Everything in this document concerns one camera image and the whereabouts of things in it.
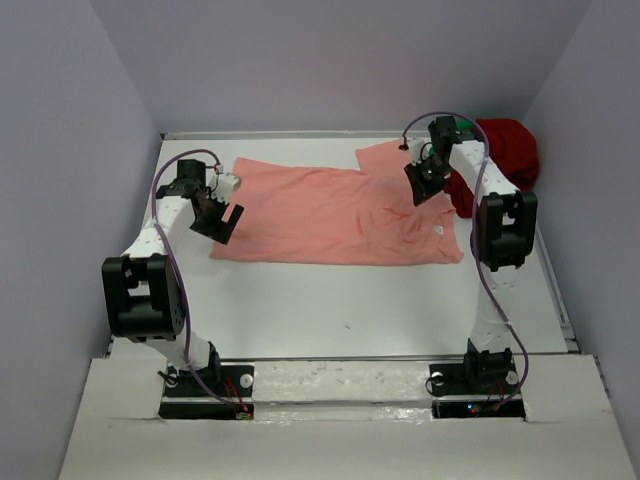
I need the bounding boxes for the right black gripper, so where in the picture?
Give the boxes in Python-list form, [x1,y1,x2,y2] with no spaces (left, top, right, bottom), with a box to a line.
[404,156,454,207]

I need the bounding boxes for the pink t shirt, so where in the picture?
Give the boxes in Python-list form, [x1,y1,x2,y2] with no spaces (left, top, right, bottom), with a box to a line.
[210,140,463,266]

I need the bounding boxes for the red t shirt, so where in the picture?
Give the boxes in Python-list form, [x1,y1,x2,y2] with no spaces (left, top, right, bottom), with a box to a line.
[445,118,540,219]

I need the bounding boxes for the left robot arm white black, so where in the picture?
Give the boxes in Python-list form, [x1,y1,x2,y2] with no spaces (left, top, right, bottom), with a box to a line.
[101,152,244,395]

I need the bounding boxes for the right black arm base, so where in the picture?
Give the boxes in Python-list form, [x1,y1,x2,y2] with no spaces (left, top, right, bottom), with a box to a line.
[425,363,526,420]

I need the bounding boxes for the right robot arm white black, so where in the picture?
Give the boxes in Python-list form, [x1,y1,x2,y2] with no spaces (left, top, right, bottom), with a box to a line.
[399,111,538,399]

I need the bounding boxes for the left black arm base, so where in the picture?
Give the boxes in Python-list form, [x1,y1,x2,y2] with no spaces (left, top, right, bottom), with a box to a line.
[157,363,255,421]

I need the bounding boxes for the green t shirt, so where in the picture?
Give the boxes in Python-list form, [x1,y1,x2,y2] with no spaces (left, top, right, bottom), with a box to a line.
[428,116,483,158]

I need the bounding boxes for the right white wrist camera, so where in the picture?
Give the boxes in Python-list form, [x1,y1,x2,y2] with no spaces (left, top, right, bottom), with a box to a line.
[399,138,427,165]

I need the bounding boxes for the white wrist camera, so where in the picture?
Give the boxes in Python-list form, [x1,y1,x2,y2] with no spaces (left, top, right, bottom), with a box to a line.
[210,173,242,205]
[399,138,427,165]

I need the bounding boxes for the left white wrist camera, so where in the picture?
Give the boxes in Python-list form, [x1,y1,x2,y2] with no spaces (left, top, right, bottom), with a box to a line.
[210,173,242,205]

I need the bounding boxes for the aluminium back rail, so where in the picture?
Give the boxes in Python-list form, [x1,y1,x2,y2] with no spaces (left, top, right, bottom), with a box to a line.
[160,130,402,141]

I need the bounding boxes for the aluminium front rail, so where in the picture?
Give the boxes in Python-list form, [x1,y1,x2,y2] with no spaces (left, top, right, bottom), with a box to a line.
[219,353,469,365]

